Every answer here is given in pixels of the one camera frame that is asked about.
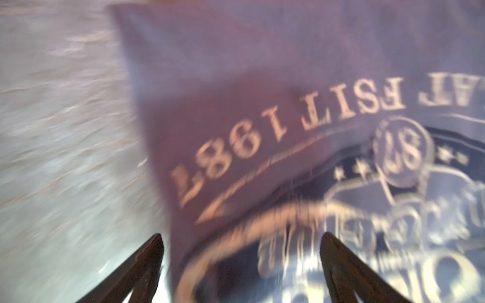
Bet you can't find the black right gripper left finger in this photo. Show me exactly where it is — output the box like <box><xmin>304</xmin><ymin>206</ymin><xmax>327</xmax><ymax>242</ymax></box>
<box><xmin>78</xmin><ymin>234</ymin><xmax>164</xmax><ymax>303</ymax></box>

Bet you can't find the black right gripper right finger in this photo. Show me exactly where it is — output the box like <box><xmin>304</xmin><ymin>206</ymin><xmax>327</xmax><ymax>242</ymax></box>
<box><xmin>320</xmin><ymin>232</ymin><xmax>409</xmax><ymax>302</ymax></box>

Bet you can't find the grey-blue tank top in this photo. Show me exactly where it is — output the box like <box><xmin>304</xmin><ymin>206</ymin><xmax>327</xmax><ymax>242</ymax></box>
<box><xmin>109</xmin><ymin>1</ymin><xmax>484</xmax><ymax>302</ymax></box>

